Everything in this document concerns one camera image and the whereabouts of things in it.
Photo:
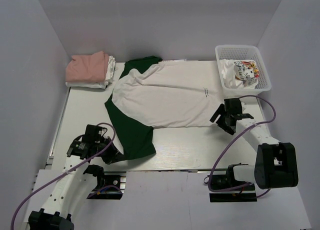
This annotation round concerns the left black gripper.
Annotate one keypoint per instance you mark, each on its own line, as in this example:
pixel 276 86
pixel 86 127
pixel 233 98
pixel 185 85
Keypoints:
pixel 110 153

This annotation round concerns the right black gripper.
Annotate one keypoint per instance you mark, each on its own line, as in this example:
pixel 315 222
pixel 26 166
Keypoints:
pixel 227 119

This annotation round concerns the white and green t-shirt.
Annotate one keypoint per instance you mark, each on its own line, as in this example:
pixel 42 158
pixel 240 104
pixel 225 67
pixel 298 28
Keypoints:
pixel 154 94

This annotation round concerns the pink t-shirt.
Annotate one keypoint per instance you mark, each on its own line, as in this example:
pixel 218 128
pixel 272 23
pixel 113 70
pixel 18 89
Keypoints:
pixel 87 68

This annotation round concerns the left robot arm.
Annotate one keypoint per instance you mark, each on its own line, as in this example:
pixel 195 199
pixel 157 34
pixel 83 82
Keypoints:
pixel 80 180

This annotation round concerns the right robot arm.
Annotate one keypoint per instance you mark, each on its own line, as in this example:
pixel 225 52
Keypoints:
pixel 275 162

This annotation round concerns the white printed crumpled t-shirt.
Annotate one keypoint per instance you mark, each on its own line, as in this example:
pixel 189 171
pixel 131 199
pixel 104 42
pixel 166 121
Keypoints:
pixel 239 74

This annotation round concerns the white plastic basket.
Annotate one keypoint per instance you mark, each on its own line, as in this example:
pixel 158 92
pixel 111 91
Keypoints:
pixel 243 52

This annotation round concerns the white folded t-shirt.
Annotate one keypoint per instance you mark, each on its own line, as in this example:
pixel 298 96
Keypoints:
pixel 111 66

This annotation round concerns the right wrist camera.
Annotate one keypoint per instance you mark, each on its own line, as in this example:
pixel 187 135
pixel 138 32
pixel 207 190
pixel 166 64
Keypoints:
pixel 244 107

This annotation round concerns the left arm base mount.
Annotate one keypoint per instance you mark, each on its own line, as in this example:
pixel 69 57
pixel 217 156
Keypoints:
pixel 111 187

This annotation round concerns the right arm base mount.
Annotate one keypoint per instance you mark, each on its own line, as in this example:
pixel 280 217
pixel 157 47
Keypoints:
pixel 231 192

